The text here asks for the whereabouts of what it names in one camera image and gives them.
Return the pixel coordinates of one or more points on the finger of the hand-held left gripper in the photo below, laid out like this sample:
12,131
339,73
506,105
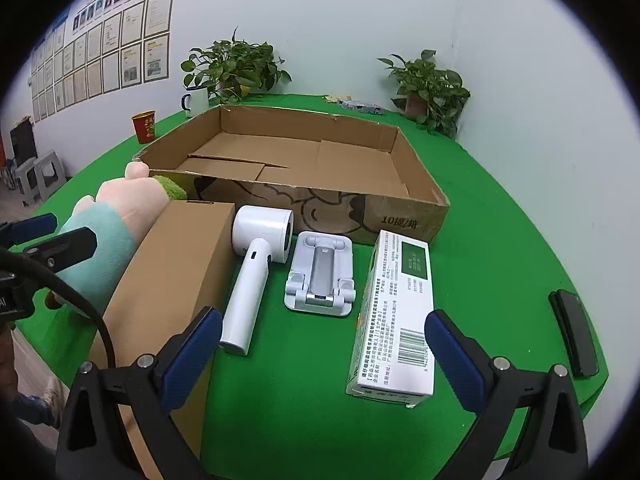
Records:
65,248
32,227

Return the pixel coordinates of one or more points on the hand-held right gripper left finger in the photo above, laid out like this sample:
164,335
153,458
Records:
192,355

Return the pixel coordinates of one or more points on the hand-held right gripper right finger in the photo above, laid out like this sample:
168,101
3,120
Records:
452,355

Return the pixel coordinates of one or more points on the pink and teal plush toy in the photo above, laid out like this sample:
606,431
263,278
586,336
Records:
110,240

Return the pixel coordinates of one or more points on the white hair dryer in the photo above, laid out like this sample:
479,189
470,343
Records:
245,285

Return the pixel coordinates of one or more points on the small brown cardboard box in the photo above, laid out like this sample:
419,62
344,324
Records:
185,260

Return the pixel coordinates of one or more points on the large cardboard box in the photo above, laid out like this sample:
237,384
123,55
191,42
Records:
325,160

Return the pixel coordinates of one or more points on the white and green carton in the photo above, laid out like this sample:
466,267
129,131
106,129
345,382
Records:
390,320

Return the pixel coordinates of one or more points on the black monitor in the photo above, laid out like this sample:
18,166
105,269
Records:
23,142

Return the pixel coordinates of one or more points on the person's shoe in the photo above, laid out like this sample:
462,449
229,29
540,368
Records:
54,401

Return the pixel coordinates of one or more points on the black phone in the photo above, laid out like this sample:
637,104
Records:
575,332

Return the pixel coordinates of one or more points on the red paper cup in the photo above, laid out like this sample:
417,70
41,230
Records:
144,127

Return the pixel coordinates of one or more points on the white folding phone stand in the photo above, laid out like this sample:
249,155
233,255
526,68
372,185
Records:
320,270

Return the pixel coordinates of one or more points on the white mug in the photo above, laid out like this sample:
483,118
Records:
197,102

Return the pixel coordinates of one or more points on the bushy potted plant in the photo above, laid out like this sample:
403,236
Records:
235,62

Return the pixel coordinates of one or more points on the blue and white packet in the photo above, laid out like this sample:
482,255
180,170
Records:
360,106

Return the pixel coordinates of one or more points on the potted plant in brown pot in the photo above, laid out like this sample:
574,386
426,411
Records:
430,85

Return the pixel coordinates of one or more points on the yellow packet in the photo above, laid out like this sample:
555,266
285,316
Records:
337,98

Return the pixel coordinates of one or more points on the wall of framed certificates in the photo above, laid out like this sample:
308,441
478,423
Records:
110,50

